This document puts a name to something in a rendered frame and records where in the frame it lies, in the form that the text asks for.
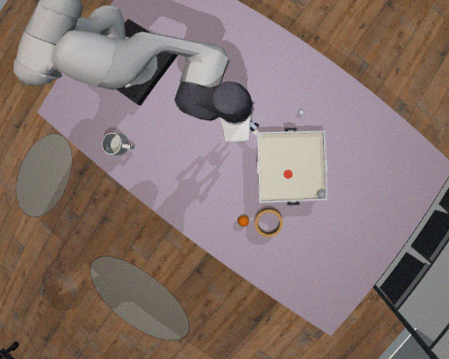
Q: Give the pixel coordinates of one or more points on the orange ball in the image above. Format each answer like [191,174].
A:
[243,220]

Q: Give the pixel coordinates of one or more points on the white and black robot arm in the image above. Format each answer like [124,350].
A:
[111,60]

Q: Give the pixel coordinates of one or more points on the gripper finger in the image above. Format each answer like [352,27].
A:
[254,126]

